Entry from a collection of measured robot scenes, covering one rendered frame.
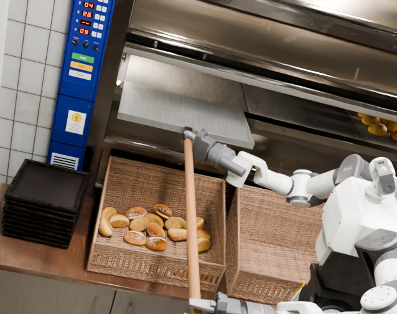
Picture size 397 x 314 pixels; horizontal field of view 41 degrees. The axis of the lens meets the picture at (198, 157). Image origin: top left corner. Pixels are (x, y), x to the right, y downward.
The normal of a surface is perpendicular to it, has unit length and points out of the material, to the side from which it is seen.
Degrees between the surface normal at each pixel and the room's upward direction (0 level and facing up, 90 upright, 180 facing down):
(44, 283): 90
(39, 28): 90
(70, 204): 0
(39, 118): 90
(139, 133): 70
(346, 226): 85
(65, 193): 0
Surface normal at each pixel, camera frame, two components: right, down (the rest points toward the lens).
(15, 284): 0.03, 0.51
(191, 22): 0.12, 0.19
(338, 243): -0.72, 0.07
